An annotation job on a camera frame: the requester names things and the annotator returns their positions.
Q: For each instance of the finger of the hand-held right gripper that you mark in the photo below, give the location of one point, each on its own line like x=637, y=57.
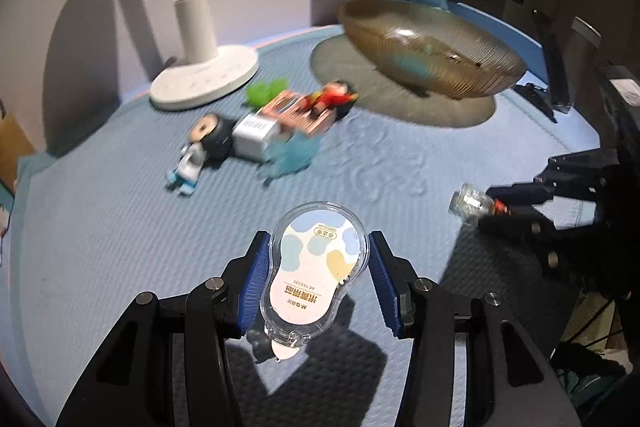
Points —
x=525, y=193
x=515, y=227

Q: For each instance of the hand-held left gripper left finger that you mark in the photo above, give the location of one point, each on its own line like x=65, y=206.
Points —
x=252, y=282

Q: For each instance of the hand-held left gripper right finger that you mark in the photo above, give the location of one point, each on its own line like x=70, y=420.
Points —
x=385, y=282

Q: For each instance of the small clear bottle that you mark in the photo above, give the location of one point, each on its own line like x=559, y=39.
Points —
x=467, y=202

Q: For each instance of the clear correction tape dispenser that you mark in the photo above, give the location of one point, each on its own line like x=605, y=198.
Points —
x=310, y=267

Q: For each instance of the amber ribbed glass bowl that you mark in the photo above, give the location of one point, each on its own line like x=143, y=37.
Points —
x=425, y=52

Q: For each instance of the bright green fuzzy toy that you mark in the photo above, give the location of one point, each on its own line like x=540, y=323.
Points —
x=262, y=93

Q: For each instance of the translucent green toy figure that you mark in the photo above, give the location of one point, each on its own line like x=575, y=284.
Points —
x=295, y=154

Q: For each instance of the black monitor stand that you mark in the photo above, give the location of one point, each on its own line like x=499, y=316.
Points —
x=552, y=57

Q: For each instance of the white charger plug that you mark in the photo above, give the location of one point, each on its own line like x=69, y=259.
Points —
x=252, y=132

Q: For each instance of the black haired doll figure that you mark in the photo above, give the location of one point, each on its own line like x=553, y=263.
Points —
x=212, y=137

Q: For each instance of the pink plastic gadget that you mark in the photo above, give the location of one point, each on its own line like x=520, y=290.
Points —
x=295, y=114

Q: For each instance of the red toy figure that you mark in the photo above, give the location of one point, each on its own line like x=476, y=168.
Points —
x=330, y=97

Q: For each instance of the white desk lamp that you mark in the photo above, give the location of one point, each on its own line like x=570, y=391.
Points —
x=200, y=77

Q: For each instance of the brown pen holder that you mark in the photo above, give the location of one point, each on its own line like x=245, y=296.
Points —
x=12, y=147

